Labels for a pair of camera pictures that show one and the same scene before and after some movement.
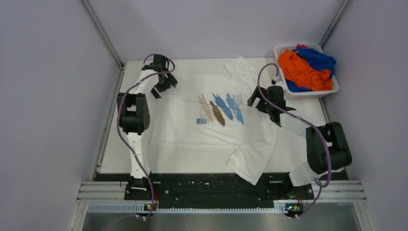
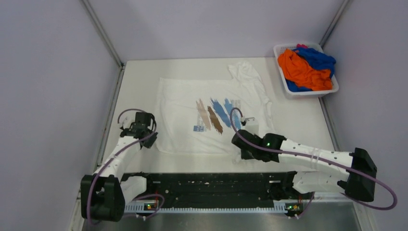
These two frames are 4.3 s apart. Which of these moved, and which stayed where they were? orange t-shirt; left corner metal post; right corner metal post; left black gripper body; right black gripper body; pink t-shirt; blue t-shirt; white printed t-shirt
Moved: right black gripper body; left black gripper body; white printed t-shirt
Stayed: pink t-shirt; orange t-shirt; right corner metal post; blue t-shirt; left corner metal post
